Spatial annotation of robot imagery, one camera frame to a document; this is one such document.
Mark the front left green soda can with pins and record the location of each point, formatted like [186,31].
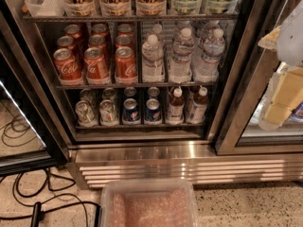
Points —
[86,115]

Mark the clear plastic bin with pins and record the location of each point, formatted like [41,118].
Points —
[148,203]

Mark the front left water bottle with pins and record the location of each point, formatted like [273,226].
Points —
[152,60]

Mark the second row right coke can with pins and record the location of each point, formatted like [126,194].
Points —
[123,40]

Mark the front right water bottle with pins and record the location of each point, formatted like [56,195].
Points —
[206,67]

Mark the green soda can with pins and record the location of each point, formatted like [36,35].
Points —
[86,115]
[108,114]

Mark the pepsi can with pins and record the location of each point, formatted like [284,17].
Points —
[153,111]
[131,114]

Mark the front left pepsi can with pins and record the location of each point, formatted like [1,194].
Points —
[131,114]

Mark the front right pepsi can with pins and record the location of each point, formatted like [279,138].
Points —
[153,111]

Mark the water bottle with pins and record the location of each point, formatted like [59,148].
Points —
[152,60]
[206,67]
[180,56]

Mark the open glass fridge door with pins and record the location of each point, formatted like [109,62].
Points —
[27,140]

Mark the second row middle coke can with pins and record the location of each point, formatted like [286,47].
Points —
[97,41]

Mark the left brown tea bottle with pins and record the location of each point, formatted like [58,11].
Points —
[176,103]

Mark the second row coke can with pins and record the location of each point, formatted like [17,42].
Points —
[97,41]
[68,42]
[123,40]

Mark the empty clear shelf tray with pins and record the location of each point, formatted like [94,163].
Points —
[48,8]

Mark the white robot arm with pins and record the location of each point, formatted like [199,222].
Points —
[289,50]

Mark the second row left coke can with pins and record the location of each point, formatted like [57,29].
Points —
[68,42]

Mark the right brown tea bottle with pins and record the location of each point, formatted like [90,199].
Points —
[197,105]

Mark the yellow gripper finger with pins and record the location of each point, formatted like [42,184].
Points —
[286,95]
[269,41]

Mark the brown tea bottle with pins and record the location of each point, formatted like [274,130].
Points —
[197,105]
[176,103]

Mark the stainless steel fridge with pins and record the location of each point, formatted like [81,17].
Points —
[228,146]

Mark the front middle water bottle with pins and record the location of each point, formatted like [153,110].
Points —
[180,56]

